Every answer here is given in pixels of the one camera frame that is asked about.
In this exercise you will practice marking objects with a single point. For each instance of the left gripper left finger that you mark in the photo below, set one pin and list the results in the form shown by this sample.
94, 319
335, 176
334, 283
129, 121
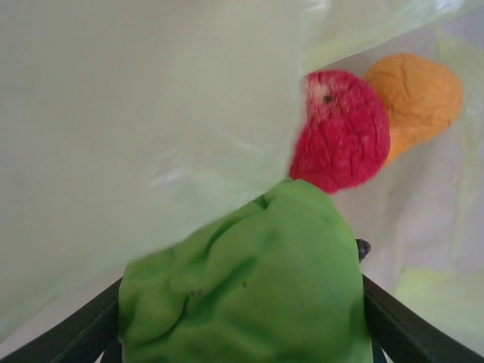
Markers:
56, 332

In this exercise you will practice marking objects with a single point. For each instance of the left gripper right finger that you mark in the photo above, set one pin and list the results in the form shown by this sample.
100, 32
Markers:
408, 332

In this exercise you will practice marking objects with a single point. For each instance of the green toy fruit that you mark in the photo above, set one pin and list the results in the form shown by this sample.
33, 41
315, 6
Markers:
246, 283

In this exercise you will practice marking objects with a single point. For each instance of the red toy apple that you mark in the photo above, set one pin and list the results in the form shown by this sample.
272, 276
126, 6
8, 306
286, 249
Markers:
340, 143

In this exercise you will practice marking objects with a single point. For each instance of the yellow-green plastic bag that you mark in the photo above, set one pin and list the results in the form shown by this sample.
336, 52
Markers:
113, 113

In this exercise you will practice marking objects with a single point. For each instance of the orange pear-shaped toy fruit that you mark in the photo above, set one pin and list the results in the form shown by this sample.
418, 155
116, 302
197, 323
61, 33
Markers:
416, 98

